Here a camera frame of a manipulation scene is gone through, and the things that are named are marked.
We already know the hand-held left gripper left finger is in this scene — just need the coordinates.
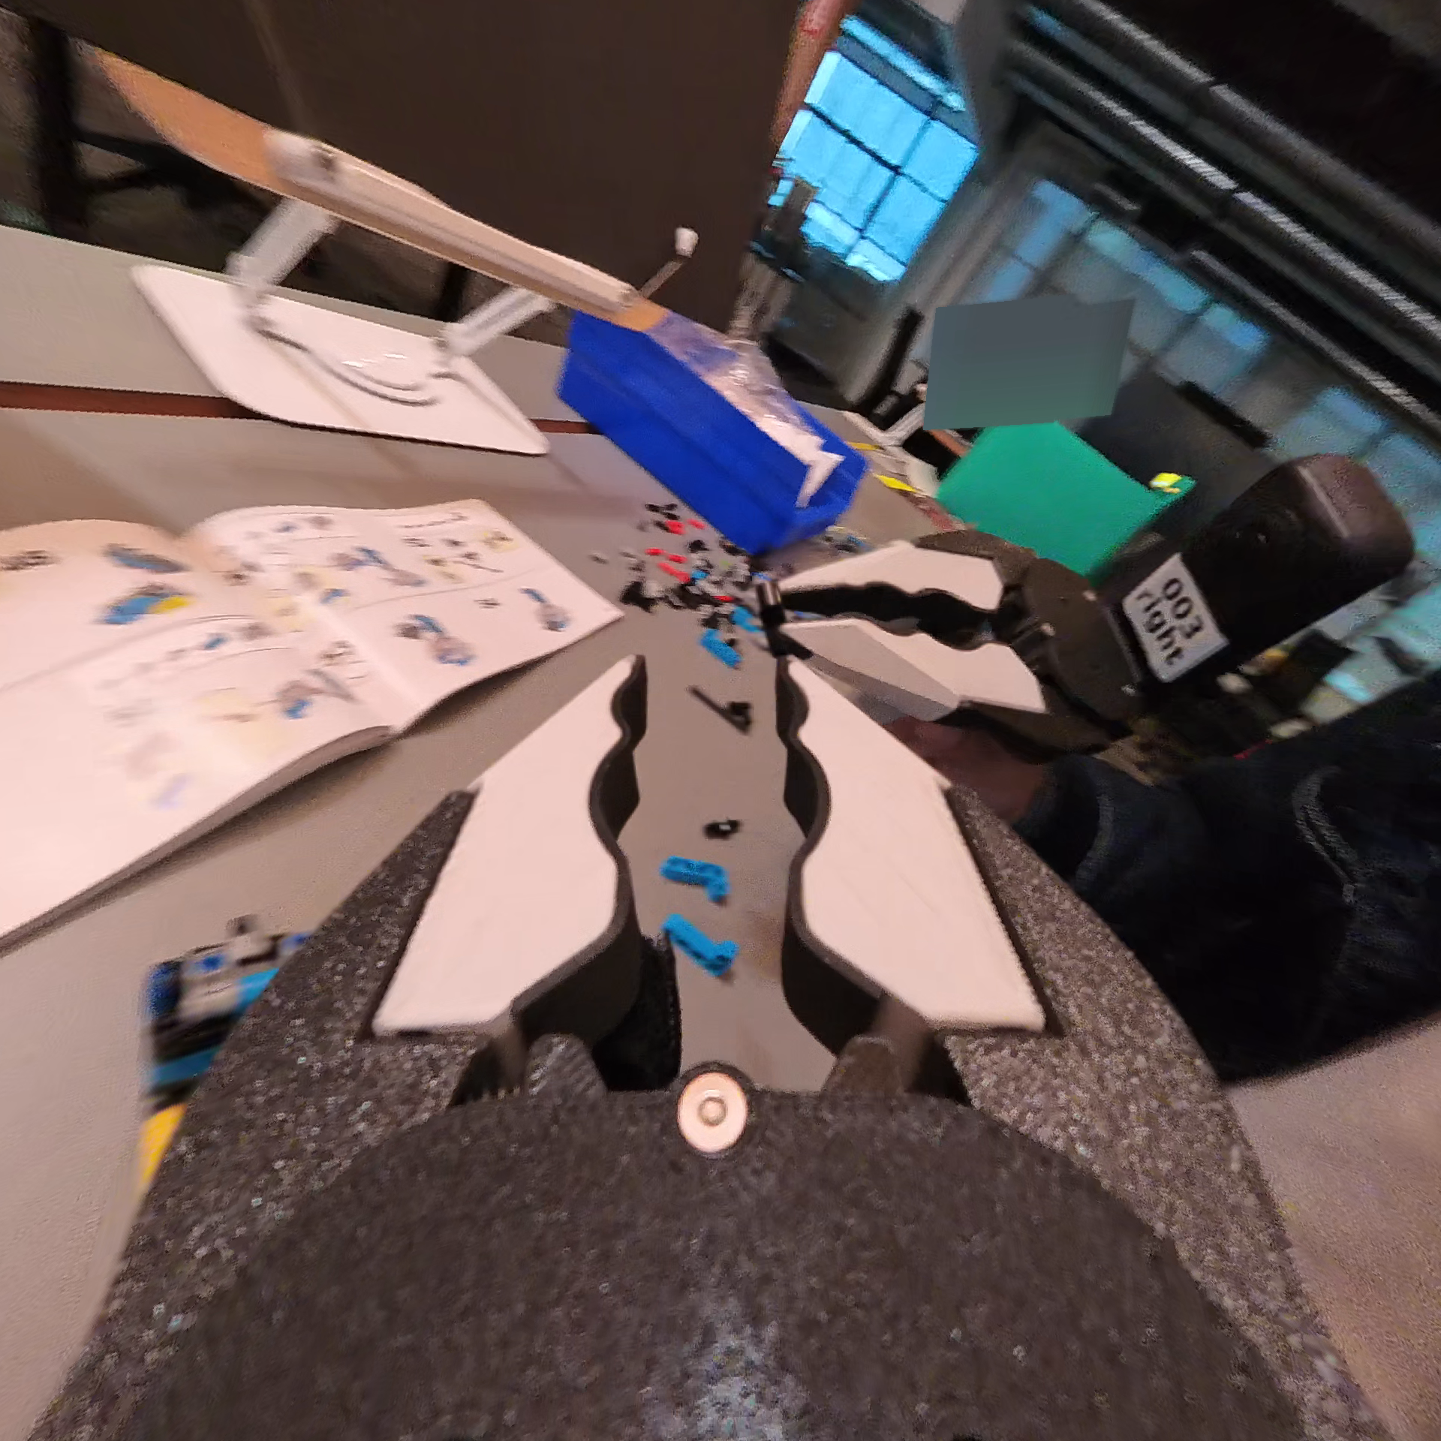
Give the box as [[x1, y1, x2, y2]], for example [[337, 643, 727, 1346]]
[[372, 655, 650, 1032]]

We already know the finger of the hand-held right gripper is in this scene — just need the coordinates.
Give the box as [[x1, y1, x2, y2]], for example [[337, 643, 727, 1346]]
[[775, 619, 1051, 724], [778, 540, 1022, 617]]

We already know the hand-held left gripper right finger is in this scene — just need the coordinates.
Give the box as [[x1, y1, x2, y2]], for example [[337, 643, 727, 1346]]
[[773, 657, 1046, 1032]]

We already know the pile of small brick parts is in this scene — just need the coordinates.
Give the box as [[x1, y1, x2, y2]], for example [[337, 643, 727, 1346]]
[[590, 499, 881, 631]]

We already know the blue yellow brick assembly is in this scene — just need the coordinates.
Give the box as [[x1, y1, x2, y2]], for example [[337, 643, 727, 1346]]
[[135, 912, 312, 1197]]

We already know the person's right forearm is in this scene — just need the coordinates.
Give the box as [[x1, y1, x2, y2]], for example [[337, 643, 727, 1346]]
[[1012, 676, 1441, 1084]]

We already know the grey desk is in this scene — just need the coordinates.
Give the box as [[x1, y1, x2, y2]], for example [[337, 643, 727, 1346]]
[[0, 224, 1441, 1441]]

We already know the person's right hand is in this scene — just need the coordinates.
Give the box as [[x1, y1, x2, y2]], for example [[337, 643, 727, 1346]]
[[888, 710, 1056, 825]]

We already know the green flat panel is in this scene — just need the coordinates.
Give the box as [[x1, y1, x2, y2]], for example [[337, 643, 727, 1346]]
[[933, 420, 1195, 576]]

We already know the clear parts bag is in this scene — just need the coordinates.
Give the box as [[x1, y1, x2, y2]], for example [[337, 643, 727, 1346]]
[[656, 314, 843, 509]]

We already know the blue plastic bin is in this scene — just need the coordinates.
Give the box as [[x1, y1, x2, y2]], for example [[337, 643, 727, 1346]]
[[557, 308, 869, 557]]

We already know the open instruction booklet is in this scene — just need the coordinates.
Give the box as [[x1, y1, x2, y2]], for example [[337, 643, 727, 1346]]
[[0, 497, 624, 948]]

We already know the large window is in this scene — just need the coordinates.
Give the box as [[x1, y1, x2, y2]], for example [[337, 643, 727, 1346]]
[[770, 44, 981, 283]]

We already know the white laptop stand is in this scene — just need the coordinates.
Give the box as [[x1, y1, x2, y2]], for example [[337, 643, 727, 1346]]
[[128, 128, 701, 458]]

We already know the dark flat panel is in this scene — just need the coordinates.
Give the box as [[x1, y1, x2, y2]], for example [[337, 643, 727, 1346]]
[[66, 0, 807, 334]]

